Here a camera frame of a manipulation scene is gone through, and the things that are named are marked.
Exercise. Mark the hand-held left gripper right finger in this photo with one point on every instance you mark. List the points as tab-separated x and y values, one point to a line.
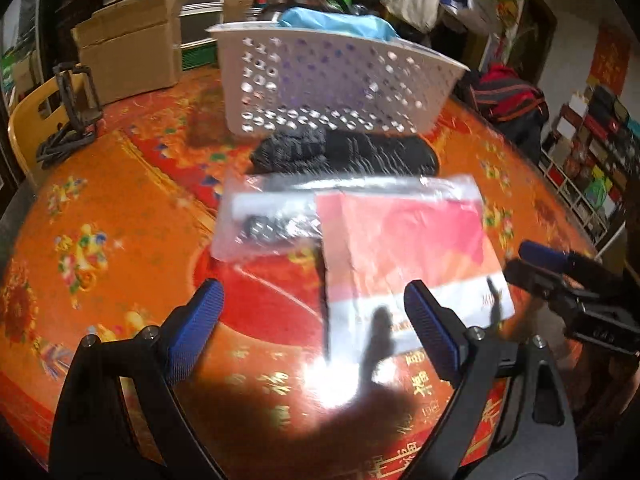
430	330

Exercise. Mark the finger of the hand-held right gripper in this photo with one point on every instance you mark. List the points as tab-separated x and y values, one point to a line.
545	255
530	275

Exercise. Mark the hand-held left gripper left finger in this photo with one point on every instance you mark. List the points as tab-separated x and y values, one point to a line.
197	325

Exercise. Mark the black knitted cloth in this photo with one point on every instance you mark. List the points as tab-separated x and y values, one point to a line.
345	152

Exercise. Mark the white perforated plastic basket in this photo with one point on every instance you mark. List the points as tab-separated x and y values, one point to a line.
345	80

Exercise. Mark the blue plastic bag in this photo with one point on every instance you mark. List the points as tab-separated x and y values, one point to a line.
340	22

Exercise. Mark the clear bag with red paper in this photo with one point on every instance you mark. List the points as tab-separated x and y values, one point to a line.
405	250

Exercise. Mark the shelf of coloured boxes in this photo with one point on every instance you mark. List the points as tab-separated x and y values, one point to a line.
595	160

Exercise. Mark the clear plastic bag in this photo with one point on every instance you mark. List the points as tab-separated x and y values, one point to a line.
270	210

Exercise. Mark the black phone stand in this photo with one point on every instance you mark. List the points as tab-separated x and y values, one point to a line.
75	110

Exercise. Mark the white hanging bag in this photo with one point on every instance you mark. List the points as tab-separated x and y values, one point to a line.
470	5

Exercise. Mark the wooden chair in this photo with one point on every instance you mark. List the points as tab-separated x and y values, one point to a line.
32	120

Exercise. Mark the open cardboard box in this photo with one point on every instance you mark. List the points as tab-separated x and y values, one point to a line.
130	45

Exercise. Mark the red wall poster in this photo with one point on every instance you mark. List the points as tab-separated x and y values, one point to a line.
610	60

